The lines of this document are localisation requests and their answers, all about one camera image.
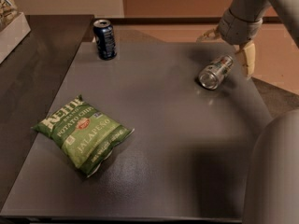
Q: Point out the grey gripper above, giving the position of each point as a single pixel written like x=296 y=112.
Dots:
x=237 y=29

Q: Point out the silver green 7up can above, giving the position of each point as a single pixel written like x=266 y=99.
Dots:
x=213 y=74

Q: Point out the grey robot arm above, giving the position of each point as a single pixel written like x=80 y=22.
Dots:
x=272 y=189

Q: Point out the dark blue soda can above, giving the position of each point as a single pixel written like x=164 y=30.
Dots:
x=104 y=38

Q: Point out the green jalapeno chips bag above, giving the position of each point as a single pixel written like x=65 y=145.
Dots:
x=83 y=133

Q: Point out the white box with snacks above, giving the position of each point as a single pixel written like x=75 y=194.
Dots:
x=14 y=27

